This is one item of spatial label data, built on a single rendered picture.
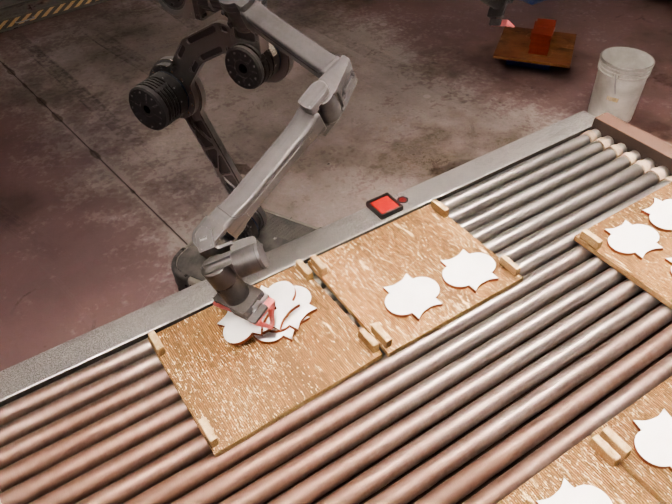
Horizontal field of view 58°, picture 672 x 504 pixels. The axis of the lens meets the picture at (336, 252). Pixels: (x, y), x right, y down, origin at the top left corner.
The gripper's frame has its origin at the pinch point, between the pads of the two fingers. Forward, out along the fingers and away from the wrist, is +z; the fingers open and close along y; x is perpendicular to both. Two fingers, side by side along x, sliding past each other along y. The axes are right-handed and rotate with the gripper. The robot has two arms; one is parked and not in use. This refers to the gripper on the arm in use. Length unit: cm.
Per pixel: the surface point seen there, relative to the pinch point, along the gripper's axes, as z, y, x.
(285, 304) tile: 2.0, -3.0, -6.4
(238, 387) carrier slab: 2.6, -5.8, 14.6
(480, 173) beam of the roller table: 31, -9, -80
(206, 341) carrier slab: 0.9, 8.4, 9.7
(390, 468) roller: 12.3, -40.0, 11.7
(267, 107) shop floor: 107, 199, -164
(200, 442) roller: 1.1, -7.5, 27.8
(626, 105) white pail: 158, 11, -261
